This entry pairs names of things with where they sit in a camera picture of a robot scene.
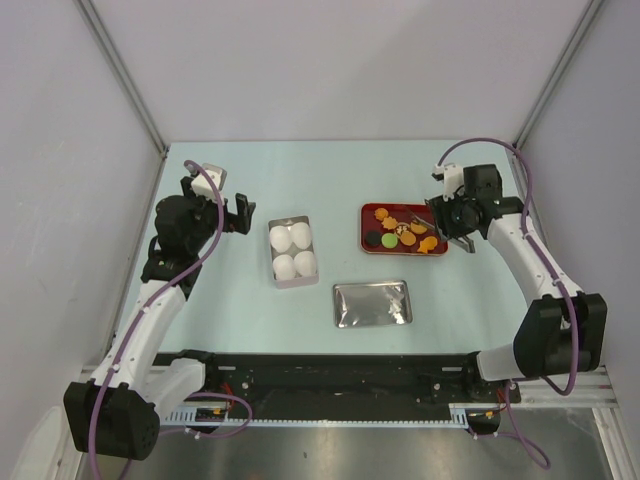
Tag red lacquer tray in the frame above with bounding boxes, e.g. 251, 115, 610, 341
360, 203, 449, 257

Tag white paper cup front right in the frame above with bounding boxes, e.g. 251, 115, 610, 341
294, 250, 317, 277

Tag white paper cup back right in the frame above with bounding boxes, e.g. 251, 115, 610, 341
290, 222, 312, 250

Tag aluminium corner post left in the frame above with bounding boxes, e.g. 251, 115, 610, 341
73, 0, 168, 158

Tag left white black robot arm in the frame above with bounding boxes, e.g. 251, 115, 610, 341
63, 165, 255, 460

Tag orange flower cookie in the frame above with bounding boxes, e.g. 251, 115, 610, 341
381, 216, 398, 231

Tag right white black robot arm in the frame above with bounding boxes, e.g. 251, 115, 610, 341
427, 164, 607, 401

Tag white paper cup back left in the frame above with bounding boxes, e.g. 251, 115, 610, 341
269, 225, 292, 254

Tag metal tongs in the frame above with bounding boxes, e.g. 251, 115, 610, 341
406, 208, 476, 254

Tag white slotted cable duct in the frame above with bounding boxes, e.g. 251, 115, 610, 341
160, 402, 474, 429

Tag lavender cookie tin box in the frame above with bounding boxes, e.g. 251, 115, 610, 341
268, 215, 319, 289

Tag silver tin lid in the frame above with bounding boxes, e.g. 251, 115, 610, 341
332, 280, 413, 329

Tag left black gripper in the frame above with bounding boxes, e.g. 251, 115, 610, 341
181, 177, 254, 253

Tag orange pumpkin cookie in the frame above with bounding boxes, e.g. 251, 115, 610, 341
374, 208, 391, 224

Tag orange round cookie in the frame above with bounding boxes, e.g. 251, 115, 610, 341
400, 231, 417, 246
410, 222, 428, 235

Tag aluminium frame rail right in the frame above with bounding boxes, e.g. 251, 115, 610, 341
509, 367, 616, 407

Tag orange fish cookie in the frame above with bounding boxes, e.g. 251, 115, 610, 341
417, 235, 439, 254

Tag green round cookie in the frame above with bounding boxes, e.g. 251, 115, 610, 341
381, 233, 398, 250

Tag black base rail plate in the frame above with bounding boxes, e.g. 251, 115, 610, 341
149, 351, 522, 422

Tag aluminium corner post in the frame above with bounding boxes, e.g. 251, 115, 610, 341
512, 0, 608, 149
73, 0, 168, 158

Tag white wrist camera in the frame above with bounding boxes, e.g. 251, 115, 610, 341
191, 163, 227, 202
432, 164, 464, 201

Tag aluminium corner post right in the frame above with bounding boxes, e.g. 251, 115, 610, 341
512, 0, 608, 149

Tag white paper cup front left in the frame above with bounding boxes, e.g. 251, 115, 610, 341
272, 254, 297, 281

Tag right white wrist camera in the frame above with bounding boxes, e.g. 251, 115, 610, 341
432, 164, 464, 201

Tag black round cookie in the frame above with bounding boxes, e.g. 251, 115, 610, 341
364, 231, 381, 248

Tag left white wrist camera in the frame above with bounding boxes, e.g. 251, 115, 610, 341
191, 163, 227, 202

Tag white paper cup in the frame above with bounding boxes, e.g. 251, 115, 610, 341
269, 225, 292, 254
290, 222, 312, 250
294, 250, 317, 277
272, 254, 297, 281

